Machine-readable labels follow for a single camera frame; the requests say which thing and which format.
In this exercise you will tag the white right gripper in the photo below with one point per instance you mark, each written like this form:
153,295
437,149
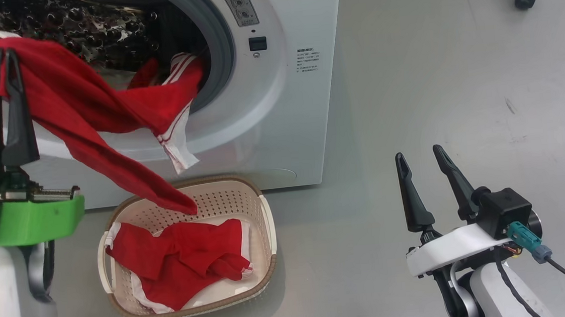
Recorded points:
451,248

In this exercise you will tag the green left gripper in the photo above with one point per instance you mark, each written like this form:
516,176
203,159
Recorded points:
30,218

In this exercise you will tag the red jersey with white trim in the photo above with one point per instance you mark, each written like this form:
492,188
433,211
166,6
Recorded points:
81,103

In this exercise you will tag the red shorts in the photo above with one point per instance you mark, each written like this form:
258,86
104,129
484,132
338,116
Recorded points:
185,262

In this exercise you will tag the steel washing drum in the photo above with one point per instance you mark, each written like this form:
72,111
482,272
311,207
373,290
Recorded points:
90,27

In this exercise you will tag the cream perforated laundry basket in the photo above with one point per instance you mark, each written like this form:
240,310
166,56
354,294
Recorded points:
262,220

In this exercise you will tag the white front-load washing machine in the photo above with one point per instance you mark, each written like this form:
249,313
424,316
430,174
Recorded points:
278,108

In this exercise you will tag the grey rubber door seal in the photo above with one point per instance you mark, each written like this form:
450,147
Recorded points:
220,42

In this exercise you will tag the printed text label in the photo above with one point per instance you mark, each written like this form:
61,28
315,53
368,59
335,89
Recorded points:
308,59

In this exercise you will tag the warning label sticker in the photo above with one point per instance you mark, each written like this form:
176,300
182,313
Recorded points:
237,3

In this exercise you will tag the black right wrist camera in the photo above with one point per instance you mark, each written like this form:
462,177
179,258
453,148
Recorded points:
503,209

